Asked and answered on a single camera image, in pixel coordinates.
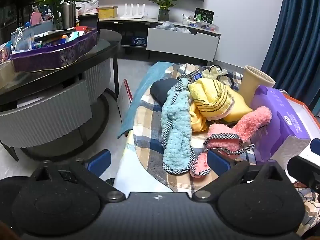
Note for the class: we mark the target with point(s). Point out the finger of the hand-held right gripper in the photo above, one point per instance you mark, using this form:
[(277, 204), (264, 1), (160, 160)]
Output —
[(315, 145), (303, 171)]

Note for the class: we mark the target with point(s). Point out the purple patterned tray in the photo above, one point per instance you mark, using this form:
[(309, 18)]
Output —
[(55, 55)]

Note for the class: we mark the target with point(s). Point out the red patterned roll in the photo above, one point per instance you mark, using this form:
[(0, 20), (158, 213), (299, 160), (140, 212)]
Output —
[(128, 90)]

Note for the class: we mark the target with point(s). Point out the black box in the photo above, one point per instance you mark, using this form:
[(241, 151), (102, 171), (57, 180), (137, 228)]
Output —
[(87, 21)]

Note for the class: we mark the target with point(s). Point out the yellow box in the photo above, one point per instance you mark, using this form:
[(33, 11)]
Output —
[(108, 12)]

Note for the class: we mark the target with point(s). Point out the white television cabinet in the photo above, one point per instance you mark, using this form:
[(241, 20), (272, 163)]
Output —
[(180, 42)]

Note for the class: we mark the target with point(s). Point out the plaid cloth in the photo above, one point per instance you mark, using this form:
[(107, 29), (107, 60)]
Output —
[(150, 130)]

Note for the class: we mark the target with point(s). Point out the orange white box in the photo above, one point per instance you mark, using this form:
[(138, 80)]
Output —
[(303, 115)]

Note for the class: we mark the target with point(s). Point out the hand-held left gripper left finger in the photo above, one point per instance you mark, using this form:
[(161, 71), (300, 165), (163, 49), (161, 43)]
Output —
[(100, 158)]

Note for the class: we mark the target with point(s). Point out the potted plant in dark vase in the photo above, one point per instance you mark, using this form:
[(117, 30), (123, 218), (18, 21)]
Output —
[(165, 0)]

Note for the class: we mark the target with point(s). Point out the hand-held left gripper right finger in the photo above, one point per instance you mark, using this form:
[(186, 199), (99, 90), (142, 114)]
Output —
[(218, 163)]

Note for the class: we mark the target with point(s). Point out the black green carton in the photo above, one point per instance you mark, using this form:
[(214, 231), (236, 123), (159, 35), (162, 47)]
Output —
[(204, 15)]

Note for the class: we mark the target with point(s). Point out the pile of small packets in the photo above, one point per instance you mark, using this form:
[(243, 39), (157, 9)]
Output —
[(200, 25)]

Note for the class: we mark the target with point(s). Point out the pink fuzzy sock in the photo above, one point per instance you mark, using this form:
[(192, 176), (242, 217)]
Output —
[(247, 125)]

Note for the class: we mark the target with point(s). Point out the white router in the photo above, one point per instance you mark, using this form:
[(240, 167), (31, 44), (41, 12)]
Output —
[(132, 11)]

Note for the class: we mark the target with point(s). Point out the teal mat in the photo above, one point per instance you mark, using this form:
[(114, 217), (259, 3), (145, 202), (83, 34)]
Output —
[(140, 97)]

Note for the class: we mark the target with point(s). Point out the yellow striped towel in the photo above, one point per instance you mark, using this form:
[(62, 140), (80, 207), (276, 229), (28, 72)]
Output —
[(212, 97)]

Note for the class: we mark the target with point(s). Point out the light blue fuzzy sock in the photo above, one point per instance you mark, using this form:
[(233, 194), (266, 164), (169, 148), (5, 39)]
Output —
[(176, 130)]

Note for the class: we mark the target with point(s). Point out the pale yellow scrunchie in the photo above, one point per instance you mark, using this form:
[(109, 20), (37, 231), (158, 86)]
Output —
[(212, 73)]

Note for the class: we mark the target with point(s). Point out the white plastic bag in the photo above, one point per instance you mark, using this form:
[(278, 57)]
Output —
[(88, 7)]

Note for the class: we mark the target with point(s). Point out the navy blue sock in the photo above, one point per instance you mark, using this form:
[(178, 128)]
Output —
[(161, 91)]

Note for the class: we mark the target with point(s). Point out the beige cup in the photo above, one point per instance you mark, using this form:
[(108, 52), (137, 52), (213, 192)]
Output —
[(252, 85)]

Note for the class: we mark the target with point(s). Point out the printed cloth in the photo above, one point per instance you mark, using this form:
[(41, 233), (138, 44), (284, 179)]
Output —
[(310, 205)]

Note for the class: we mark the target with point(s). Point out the purple tissue pack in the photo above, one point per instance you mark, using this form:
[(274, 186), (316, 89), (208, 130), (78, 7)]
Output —
[(282, 122)]

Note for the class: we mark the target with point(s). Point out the steel thermos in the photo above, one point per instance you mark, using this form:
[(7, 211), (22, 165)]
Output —
[(68, 15)]

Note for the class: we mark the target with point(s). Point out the assorted boxes and packets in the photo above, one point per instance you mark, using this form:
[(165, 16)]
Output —
[(42, 36)]

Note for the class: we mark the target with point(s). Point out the blue curtain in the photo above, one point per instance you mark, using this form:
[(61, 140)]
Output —
[(295, 42)]

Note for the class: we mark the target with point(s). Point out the round black coffee table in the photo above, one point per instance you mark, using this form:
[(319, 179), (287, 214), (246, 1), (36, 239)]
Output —
[(50, 80)]

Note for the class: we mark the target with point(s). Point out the crumpled clear plastic bags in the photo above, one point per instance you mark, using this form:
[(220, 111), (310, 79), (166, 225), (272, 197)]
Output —
[(172, 27)]

